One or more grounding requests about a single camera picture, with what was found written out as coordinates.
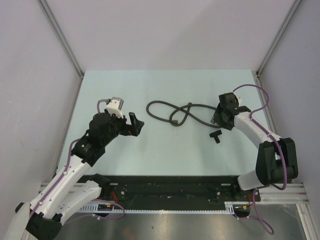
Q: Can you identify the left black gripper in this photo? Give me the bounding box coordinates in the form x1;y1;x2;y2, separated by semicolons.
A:
101;111;144;146

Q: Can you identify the black T-shaped connector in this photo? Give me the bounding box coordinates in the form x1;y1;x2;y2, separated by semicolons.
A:
209;130;222;144

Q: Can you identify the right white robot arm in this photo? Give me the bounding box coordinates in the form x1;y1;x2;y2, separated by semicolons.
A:
211;92;298;201

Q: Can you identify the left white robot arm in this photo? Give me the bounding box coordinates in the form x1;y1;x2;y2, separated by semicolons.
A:
4;111;145;240

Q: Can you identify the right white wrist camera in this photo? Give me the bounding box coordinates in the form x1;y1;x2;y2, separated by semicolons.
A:
234;94;242;107

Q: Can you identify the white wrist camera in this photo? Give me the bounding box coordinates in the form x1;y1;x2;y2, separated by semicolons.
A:
106;97;124;119
234;94;242;107

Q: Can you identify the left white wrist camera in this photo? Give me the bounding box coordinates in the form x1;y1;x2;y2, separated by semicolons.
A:
106;97;124;119

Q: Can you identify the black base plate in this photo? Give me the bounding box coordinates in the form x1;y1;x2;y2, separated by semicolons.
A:
98;175;261;213

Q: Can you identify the white slotted cable duct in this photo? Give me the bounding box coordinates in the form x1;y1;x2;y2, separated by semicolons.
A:
76;202;251;215

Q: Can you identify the right aluminium corner post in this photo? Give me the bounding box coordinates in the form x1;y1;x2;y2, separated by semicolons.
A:
255;0;304;78

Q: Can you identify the aluminium corner post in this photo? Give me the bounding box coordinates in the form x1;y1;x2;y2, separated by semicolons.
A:
255;0;304;78
37;0;85;77

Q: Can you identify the left aluminium corner post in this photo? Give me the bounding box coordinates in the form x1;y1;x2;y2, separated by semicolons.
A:
37;0;85;77

